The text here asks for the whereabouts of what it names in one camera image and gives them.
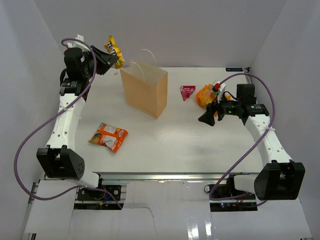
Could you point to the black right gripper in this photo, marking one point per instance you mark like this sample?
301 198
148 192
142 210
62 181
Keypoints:
208 117

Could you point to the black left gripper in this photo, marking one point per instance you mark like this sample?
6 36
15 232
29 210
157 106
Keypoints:
106 58

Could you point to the yellow M&M's packet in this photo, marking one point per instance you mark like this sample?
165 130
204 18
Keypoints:
112 48

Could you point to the red snack packet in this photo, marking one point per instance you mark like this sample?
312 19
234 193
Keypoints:
186 91

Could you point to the orange Fox's candy bag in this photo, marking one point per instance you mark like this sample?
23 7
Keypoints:
109 136

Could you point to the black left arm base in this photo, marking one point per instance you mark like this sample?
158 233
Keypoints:
99 200

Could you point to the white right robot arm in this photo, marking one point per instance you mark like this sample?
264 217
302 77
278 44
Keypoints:
281 177

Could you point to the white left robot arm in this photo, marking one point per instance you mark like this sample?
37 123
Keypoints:
58 158

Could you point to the orange yellow candy bag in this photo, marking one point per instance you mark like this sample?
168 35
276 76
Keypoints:
206 96

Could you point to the brown paper bag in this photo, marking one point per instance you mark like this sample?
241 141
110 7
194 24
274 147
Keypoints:
145 86

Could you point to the blue label right corner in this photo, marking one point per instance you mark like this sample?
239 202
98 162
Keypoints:
233 69

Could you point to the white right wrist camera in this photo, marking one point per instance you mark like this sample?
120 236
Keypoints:
218 89

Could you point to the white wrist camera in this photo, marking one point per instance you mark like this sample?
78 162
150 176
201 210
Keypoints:
218 89
76 44

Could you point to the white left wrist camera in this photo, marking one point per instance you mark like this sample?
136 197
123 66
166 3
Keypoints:
76 44

